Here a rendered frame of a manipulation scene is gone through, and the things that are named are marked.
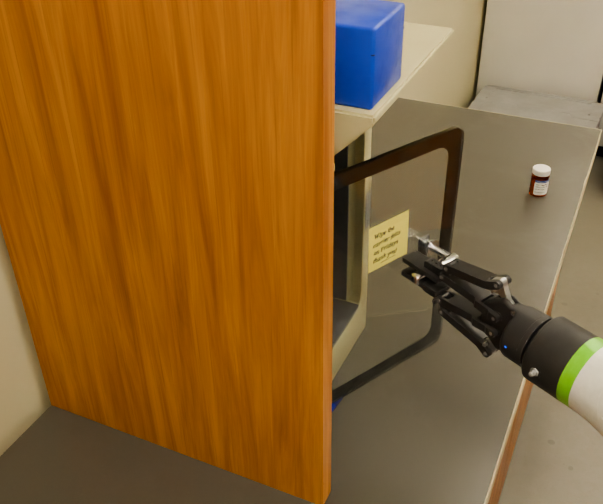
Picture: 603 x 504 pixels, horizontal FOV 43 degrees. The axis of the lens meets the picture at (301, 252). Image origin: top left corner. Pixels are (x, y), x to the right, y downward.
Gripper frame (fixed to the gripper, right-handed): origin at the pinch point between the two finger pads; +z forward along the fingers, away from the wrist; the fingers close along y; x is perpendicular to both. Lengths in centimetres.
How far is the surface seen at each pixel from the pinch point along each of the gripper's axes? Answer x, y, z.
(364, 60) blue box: 16.2, 36.6, -3.0
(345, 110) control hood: 17.7, 31.0, -2.0
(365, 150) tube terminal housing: -4.4, 11.2, 18.4
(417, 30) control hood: -7.3, 31.0, 11.9
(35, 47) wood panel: 41, 36, 25
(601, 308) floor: -162, -120, 51
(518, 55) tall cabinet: -245, -71, 166
